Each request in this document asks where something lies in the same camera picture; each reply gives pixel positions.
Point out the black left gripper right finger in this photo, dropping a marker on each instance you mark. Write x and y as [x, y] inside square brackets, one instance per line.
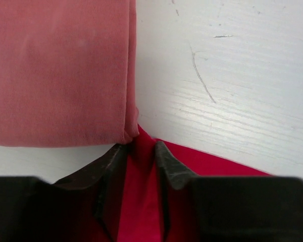
[226, 208]

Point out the folded salmon pink t shirt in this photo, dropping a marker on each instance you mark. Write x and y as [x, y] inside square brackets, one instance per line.
[67, 73]

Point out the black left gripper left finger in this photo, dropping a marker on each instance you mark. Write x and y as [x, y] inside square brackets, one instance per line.
[83, 206]

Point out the bright red t shirt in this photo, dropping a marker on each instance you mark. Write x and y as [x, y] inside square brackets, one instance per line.
[139, 217]

